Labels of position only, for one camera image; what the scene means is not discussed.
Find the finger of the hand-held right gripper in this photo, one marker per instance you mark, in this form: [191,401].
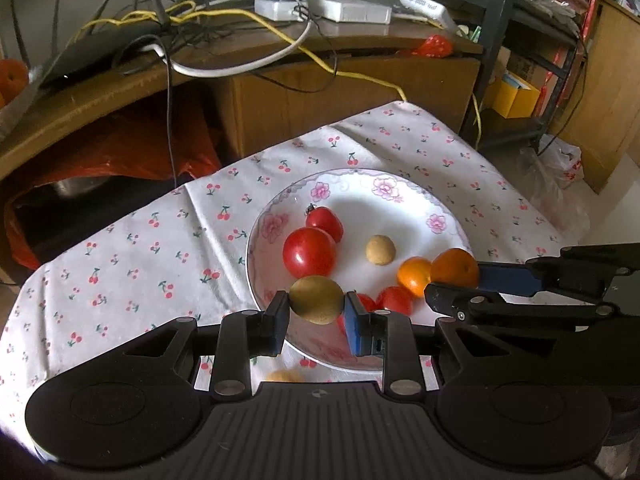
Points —
[505,279]
[450,302]

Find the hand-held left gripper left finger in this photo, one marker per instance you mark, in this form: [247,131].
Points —
[274,325]

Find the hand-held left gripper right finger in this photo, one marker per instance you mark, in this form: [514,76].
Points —
[356,327]

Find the oblong red tomato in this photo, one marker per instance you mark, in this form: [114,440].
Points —
[366,302]

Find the smooth orange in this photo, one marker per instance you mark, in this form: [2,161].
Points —
[452,267]

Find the small orange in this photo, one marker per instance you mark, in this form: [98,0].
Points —
[414,275]

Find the round red tomato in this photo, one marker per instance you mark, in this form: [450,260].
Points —
[395,300]

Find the large brown kiwi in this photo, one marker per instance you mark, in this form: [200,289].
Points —
[316,300]

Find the large orange-red tomato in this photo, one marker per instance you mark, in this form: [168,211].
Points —
[309,254]

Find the white floral rim plate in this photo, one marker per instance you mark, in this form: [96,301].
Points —
[350,210]

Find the tan kiwi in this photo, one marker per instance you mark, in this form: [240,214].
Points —
[285,376]

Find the small round tan fruit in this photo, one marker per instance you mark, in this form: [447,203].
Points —
[380,250]

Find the small tomato with stem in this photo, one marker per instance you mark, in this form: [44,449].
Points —
[327,222]

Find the white plastic bag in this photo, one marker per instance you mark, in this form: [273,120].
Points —
[560,170]

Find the cherry print tablecloth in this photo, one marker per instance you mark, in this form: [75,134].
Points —
[125,270]

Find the yellow box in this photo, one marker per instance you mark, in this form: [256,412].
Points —
[515,95]

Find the wooden cabinet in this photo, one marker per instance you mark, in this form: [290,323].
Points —
[610,100]

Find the cardboard box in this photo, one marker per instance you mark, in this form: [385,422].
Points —
[535,67]

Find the orange plastic bag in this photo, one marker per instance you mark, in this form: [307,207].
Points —
[125,150]

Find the metal basin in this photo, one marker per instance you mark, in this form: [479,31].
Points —
[85,185]

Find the red plastic wrapper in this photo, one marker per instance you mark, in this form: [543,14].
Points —
[434,46]

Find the dark metal shelf rack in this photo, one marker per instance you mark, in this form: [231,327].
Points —
[492,35]

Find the wooden desk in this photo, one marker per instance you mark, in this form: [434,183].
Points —
[360,35]

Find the white labelled device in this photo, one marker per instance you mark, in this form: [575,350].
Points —
[427,6]

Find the white flat device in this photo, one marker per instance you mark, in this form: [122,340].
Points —
[350,9]

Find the white power strip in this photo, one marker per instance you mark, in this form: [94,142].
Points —
[277,8]

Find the black router with antennas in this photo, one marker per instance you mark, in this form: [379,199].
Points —
[100,50]

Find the orange fruit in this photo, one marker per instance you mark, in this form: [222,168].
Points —
[11,80]

